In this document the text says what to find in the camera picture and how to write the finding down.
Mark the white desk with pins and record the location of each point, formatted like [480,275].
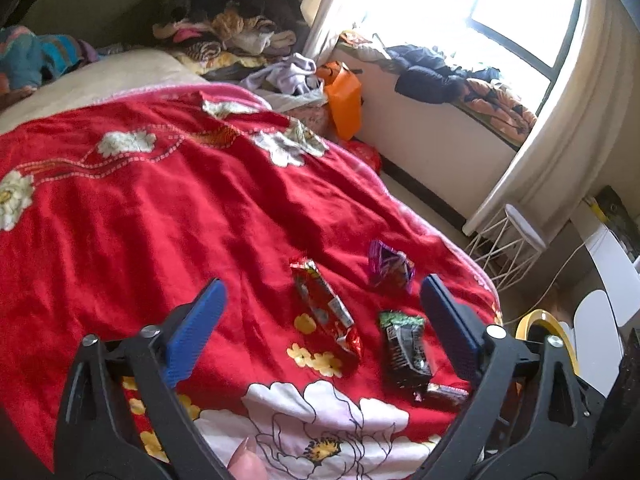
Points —
[612,260]

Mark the white chair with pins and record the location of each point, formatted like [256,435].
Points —
[597,330]

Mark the orange bag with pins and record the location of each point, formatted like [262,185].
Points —
[345,95]

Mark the window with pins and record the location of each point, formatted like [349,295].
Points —
[450,5]

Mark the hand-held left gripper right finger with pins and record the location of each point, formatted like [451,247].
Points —
[450,330]

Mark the red snack wrapper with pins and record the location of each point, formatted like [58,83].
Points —
[322,305]

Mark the red floral blanket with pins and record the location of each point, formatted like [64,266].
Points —
[175,220]

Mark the red plastic bag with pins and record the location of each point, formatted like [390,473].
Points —
[365,155]

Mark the floral fabric bag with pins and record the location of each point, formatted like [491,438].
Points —
[310,117]

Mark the white curtain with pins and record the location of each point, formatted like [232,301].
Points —
[575,110]
[320,5]

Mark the dark brown snack wrapper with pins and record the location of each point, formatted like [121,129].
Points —
[445,392]

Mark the dark blue jacket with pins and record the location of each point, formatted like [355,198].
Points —
[430,75]

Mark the beige bed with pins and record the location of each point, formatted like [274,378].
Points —
[100,85]

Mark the blue patterned garment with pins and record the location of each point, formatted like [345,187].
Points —
[35,57]

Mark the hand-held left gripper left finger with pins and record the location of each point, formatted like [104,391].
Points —
[195,330]

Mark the green black snack wrapper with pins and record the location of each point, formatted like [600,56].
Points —
[405,350]

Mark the orange floral quilt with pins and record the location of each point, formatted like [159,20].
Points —
[505,107]

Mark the purple snack wrapper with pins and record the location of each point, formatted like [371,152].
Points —
[390,265]

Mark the lavender garment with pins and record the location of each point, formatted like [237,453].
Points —
[285,75]

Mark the pile of dark clothes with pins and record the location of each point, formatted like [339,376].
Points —
[225,10]

